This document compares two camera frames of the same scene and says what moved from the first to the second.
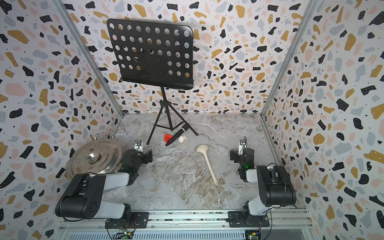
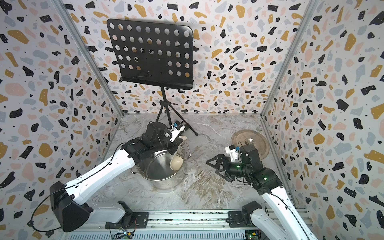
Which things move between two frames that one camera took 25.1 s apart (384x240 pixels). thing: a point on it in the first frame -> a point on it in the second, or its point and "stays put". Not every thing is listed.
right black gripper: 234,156 -> 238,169
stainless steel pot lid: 101,155 -> 252,137
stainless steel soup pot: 104,135 -> 156,171
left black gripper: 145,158 -> 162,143
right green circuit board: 253,234 stays put
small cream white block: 182,138 stays put
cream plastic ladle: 203,148 -> 176,162
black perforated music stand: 156,54 stays put
